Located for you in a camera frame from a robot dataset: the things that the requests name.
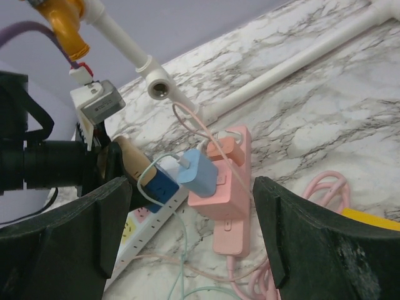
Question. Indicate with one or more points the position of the orange faucet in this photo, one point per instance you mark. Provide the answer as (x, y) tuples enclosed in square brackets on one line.
[(65, 16)]

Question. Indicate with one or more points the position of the beige cube plug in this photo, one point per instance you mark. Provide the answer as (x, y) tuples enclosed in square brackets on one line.
[(130, 160)]

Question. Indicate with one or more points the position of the blue cube plug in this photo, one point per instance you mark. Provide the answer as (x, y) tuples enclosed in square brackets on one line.
[(161, 187)]

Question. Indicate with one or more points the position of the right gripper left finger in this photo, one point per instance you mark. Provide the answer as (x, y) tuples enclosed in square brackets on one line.
[(68, 252)]

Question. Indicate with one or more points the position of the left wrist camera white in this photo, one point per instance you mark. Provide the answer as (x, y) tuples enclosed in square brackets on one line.
[(94, 101)]

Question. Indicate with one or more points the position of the white pvc pipe frame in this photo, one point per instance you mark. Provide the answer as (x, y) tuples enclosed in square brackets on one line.
[(354, 85)]

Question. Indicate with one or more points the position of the orange small plug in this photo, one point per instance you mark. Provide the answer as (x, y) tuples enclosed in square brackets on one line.
[(229, 147)]

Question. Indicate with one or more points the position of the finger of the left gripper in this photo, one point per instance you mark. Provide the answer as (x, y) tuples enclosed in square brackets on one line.
[(106, 162)]

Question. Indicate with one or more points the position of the light blue small plug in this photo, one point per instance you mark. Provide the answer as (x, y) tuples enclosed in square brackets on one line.
[(197, 173)]

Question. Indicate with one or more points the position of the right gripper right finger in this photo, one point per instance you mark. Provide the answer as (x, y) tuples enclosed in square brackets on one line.
[(315, 253)]

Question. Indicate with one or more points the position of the white power strip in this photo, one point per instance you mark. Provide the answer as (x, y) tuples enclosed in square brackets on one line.
[(141, 225)]

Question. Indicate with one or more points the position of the yellow cube socket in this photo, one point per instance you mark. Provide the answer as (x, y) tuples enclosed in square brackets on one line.
[(370, 219)]

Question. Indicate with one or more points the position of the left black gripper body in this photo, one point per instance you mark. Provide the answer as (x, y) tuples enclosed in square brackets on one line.
[(29, 160)]

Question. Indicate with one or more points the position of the pink power strip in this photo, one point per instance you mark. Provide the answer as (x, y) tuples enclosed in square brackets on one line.
[(229, 207)]

